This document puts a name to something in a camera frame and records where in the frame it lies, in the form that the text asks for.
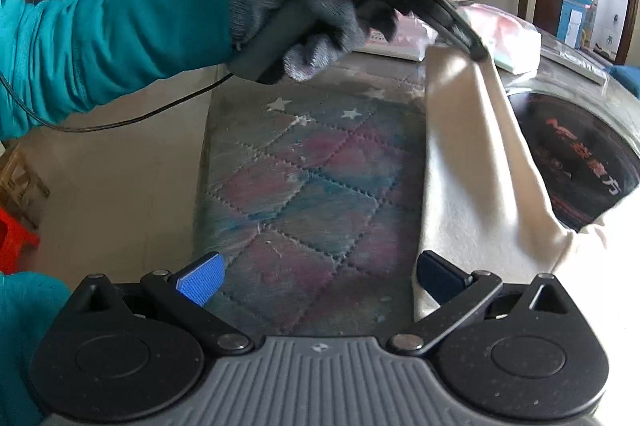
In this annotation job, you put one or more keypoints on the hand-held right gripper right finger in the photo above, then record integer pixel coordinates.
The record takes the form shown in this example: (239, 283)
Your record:
(440, 276)

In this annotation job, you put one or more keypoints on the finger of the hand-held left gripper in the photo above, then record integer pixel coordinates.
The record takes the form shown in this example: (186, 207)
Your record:
(445, 18)

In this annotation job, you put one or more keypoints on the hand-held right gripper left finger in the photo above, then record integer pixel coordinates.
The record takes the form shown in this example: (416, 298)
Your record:
(202, 278)

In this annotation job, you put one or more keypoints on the cream garment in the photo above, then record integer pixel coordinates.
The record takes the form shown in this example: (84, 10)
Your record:
(465, 156)

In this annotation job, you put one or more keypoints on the person's left forearm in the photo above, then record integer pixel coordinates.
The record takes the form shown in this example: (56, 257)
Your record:
(125, 31)

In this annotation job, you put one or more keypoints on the pink white plastic packet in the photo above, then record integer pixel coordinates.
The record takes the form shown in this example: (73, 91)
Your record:
(510, 38)
(395, 43)

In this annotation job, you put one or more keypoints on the blue white cardboard box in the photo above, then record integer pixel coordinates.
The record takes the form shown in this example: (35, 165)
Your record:
(575, 16)

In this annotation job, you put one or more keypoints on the white remote control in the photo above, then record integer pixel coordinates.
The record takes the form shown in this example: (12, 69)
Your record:
(575, 66)

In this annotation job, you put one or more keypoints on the round black induction cooktop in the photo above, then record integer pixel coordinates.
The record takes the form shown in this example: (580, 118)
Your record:
(575, 146)

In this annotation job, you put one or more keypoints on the person's teal jacket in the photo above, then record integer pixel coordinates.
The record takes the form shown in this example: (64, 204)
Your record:
(25, 346)

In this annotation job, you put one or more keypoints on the red plastic stool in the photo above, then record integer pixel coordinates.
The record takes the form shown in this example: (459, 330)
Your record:
(15, 241)

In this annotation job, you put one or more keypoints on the light wooden stool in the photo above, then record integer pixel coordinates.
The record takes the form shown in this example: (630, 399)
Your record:
(22, 186)

